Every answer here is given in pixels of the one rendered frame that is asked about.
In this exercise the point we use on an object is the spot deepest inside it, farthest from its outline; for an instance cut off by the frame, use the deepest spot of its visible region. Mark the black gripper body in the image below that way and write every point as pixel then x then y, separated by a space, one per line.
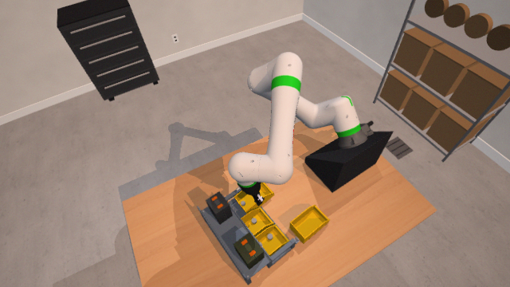
pixel 255 193

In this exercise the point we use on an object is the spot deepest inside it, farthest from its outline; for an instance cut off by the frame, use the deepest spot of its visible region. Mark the yellow open-front bin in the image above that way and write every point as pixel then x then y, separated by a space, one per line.
pixel 272 246
pixel 249 200
pixel 263 221
pixel 308 223

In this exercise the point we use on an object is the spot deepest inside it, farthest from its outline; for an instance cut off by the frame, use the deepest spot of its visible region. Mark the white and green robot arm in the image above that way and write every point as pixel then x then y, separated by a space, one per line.
pixel 279 81

